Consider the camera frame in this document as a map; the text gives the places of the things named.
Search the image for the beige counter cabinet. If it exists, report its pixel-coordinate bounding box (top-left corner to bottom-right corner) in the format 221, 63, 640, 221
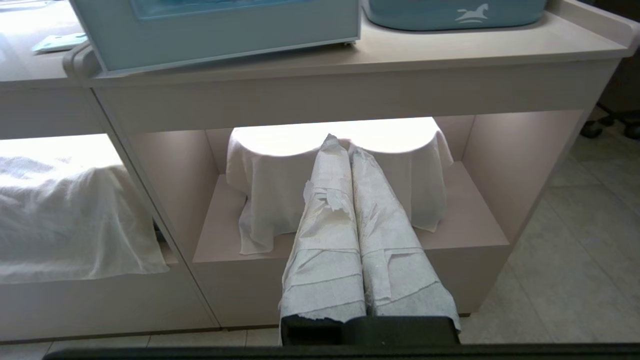
0, 0, 221, 346

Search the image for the paper-wrapped right gripper right finger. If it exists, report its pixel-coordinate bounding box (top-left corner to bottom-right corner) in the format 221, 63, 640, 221
349, 144, 462, 331

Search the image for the flat white sachet packet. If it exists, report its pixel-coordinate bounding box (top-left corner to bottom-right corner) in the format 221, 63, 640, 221
31, 32, 88, 53

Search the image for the small white cloth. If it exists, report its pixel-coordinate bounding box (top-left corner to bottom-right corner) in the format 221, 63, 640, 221
226, 117, 455, 256

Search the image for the large white cloth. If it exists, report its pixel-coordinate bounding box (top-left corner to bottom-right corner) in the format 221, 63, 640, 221
0, 155, 170, 285

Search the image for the blue white horse tray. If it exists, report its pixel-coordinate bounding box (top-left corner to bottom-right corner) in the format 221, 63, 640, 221
361, 0, 548, 32

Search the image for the paper-wrapped right gripper left finger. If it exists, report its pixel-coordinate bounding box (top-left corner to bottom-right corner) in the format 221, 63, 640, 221
278, 133, 367, 322

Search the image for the white shelf cabinet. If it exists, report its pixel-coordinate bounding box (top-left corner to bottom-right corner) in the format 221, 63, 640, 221
62, 0, 640, 331

